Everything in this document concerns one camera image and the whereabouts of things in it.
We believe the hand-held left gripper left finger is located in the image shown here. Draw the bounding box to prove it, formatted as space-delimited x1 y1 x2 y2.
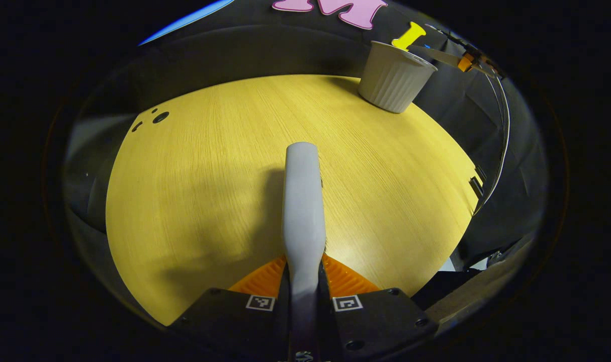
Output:
169 256 291 362

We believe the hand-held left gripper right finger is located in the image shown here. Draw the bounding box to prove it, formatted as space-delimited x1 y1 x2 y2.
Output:
318 254 439 362

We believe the grey plastic dustpan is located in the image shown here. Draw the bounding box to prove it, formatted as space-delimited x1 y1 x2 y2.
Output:
408 44 467 69

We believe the white ribbed garbage bin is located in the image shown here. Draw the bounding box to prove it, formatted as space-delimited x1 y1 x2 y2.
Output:
357 40 438 114

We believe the small grey broom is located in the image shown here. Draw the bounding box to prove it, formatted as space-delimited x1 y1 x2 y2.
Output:
283 142 327 362

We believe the yellow wooden desktop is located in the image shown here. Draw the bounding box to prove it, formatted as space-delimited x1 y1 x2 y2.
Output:
106 74 482 326

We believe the thin grey cable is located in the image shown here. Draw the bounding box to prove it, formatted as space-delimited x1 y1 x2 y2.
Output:
474 70 511 215

